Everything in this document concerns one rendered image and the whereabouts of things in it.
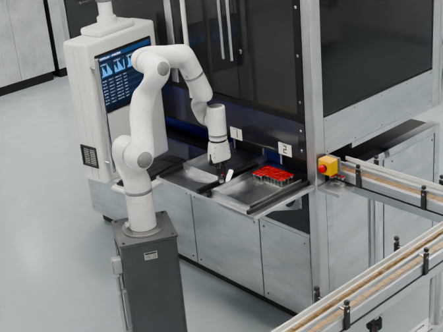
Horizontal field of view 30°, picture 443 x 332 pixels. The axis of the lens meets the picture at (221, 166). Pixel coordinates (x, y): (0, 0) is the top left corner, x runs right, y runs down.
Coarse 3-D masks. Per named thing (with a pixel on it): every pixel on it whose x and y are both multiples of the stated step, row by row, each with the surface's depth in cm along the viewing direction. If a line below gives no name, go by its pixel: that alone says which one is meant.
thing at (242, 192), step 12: (240, 180) 398; (300, 180) 388; (216, 192) 384; (228, 192) 389; (240, 192) 388; (252, 192) 386; (264, 192) 385; (276, 192) 378; (240, 204) 373; (252, 204) 369
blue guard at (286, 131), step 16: (176, 96) 446; (176, 112) 451; (192, 112) 440; (240, 112) 411; (256, 112) 401; (240, 128) 415; (256, 128) 405; (272, 128) 397; (288, 128) 388; (304, 128) 380; (272, 144) 401; (288, 144) 392; (304, 144) 384
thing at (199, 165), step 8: (232, 144) 437; (232, 152) 432; (240, 152) 431; (192, 160) 420; (200, 160) 424; (232, 160) 423; (240, 160) 422; (248, 160) 421; (256, 160) 415; (264, 160) 419; (184, 168) 417; (192, 168) 411; (200, 168) 417; (208, 168) 416; (232, 168) 414; (240, 168) 408; (208, 176) 404; (216, 176) 399; (224, 176) 402
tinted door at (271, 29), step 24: (240, 0) 385; (264, 0) 373; (288, 0) 362; (240, 24) 390; (264, 24) 378; (288, 24) 367; (240, 48) 396; (264, 48) 383; (288, 48) 372; (240, 72) 402; (264, 72) 389; (288, 72) 377; (264, 96) 395; (288, 96) 382
